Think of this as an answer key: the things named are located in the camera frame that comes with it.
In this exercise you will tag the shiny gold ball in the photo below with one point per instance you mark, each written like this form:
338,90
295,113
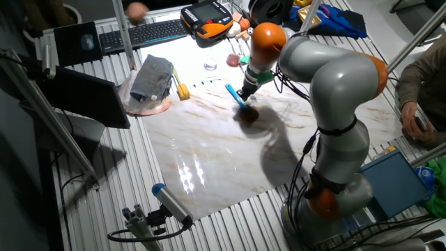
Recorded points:
302,2

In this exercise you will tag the empty clear drinking glass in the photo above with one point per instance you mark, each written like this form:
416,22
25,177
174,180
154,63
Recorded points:
210,64

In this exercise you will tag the pinkish wooden block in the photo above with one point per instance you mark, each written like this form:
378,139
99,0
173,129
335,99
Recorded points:
237,17

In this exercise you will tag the small blue packet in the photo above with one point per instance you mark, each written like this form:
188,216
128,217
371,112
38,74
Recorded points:
425,174

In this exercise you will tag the small orange toy basketball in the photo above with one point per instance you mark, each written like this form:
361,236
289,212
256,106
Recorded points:
244,24

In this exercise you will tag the light wooden block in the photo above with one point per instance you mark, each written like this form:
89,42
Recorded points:
243,35

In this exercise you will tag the tiny toy soccer ball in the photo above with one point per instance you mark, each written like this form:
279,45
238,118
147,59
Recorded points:
249,31

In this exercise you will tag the gold wrapped box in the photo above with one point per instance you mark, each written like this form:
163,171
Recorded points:
302,14

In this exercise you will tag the brown-sleeved forearm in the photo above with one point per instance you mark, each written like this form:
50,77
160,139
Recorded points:
425,83

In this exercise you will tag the glass beaker with red liquid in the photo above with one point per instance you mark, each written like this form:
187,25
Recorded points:
231,60

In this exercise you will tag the black camera clamp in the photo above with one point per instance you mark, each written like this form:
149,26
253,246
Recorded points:
157,219

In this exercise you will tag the orange black teach pendant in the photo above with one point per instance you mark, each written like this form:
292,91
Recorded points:
205,15

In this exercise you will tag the orange-rimmed translucent plate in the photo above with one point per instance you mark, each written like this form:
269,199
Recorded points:
146,108

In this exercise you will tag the white printed paper sheets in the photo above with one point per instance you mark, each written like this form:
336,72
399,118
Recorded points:
188,59

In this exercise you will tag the grey folded towel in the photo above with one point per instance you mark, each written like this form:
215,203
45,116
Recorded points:
151,76

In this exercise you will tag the green wrist mount plate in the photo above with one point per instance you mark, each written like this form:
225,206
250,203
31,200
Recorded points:
265,77

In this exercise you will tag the black mouse pad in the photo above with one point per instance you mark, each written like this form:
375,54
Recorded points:
68,49

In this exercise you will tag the silver camera with blue cap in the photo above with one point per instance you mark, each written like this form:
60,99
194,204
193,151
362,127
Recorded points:
172,204

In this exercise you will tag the blue computer mouse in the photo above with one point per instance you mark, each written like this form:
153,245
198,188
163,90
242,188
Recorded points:
88,42

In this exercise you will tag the aluminium frame beam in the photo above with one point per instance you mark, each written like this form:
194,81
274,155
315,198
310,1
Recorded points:
418,36
430,155
67,146

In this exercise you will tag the aluminium frame post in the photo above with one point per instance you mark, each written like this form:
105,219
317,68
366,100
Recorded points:
123,35
308,19

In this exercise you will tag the short aluminium profile stand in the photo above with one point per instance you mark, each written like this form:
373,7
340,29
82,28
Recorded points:
139,230

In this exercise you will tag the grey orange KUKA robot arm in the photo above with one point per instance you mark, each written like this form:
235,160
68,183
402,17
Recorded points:
338,80

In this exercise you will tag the blue box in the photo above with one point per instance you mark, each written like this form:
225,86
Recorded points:
397,184

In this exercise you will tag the black computer keyboard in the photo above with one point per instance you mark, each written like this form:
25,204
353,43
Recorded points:
150,33

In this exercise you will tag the white toy egg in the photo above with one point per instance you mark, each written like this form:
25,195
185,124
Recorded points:
233,30

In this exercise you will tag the person hand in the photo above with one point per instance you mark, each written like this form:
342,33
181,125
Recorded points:
136,12
410,122

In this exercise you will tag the black flat monitor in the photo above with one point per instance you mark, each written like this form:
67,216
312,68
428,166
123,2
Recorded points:
83,97

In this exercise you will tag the grey monitor stand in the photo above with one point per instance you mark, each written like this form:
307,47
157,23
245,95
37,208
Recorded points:
87,134

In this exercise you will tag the small yellow object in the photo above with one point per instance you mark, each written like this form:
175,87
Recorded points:
391,148

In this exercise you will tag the black phone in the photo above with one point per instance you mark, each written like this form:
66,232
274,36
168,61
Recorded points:
421,124

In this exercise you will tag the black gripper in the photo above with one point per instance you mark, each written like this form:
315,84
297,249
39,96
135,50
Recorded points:
249,88

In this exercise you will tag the black camera bracket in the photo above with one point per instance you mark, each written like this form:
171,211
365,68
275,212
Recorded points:
21,64

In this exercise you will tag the dark blue cloth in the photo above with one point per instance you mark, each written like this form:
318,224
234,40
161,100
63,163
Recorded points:
334,21

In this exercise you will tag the black filament spool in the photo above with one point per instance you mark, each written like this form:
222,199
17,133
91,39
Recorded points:
265,12

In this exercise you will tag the green cloth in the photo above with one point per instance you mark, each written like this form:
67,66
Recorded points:
439,202

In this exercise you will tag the marble pattern mat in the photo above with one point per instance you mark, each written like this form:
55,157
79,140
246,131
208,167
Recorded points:
195,157

